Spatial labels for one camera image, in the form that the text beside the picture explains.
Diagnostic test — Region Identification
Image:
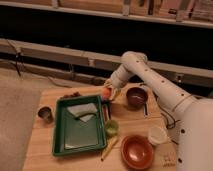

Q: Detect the green plastic tray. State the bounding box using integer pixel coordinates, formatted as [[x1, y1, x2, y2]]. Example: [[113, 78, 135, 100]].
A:
[[52, 95, 107, 156]]

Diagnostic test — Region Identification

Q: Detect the green small cup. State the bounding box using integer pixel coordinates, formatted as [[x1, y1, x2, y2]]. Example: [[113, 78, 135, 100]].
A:
[[105, 120, 119, 137]]

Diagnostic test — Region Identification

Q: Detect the dark brown bowl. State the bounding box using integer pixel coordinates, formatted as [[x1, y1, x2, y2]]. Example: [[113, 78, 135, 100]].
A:
[[126, 87, 148, 108]]

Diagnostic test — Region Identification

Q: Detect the yellow corn cob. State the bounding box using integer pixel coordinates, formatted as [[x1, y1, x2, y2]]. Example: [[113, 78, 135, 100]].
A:
[[101, 136, 118, 161]]

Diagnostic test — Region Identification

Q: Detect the dark small objects cluster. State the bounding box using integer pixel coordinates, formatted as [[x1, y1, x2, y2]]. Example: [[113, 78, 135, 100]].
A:
[[62, 92, 81, 98]]

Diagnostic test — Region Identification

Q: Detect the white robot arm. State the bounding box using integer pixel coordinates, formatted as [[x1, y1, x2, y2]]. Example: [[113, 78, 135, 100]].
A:
[[104, 51, 213, 171]]

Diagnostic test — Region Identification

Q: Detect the orange-red bowl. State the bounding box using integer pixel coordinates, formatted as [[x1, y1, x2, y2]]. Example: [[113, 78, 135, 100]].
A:
[[121, 135, 154, 170]]

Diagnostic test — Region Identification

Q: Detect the red-handled utensil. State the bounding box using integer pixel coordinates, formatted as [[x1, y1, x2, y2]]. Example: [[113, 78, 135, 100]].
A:
[[103, 104, 110, 121]]

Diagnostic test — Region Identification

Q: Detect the black-handled utensil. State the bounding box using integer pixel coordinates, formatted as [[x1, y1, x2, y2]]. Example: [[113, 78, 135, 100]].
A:
[[144, 103, 148, 117]]

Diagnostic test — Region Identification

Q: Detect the orange-red apple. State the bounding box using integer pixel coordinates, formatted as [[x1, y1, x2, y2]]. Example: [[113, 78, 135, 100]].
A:
[[101, 87, 111, 100]]

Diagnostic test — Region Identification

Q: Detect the pale folded cloth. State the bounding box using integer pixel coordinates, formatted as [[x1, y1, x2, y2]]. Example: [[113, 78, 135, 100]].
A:
[[67, 103, 98, 122]]

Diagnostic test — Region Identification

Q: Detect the black cable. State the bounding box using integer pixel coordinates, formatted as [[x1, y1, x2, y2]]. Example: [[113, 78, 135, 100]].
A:
[[156, 99, 181, 145]]

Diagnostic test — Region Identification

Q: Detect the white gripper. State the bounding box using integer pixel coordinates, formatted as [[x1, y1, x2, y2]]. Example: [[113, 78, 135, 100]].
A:
[[104, 74, 122, 100]]

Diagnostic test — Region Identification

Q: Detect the white plastic cup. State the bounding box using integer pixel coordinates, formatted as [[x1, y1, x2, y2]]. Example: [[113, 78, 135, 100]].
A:
[[148, 126, 167, 146]]

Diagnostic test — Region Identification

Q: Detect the small metal cup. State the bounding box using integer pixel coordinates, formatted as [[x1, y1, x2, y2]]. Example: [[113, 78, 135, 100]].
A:
[[38, 106, 54, 123]]

